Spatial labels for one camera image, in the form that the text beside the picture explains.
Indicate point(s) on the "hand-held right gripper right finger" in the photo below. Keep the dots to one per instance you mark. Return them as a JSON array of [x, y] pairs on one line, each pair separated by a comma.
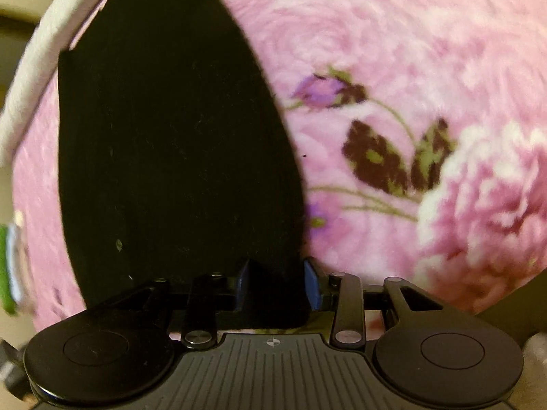
[[311, 284]]

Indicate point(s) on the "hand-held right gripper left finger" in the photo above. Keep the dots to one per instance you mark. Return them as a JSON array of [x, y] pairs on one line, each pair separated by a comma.
[[242, 284]]

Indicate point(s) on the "black knit garment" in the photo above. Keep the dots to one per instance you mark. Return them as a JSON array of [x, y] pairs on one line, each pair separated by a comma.
[[171, 145]]

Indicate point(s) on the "pink floral blanket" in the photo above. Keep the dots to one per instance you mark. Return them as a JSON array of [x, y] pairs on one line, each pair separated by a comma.
[[384, 94]]

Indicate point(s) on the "light blue folded cloth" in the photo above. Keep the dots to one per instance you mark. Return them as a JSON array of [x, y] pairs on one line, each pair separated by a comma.
[[16, 260]]

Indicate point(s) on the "white ribbed quilt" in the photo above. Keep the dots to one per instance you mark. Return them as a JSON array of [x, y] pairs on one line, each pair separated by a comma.
[[51, 42]]

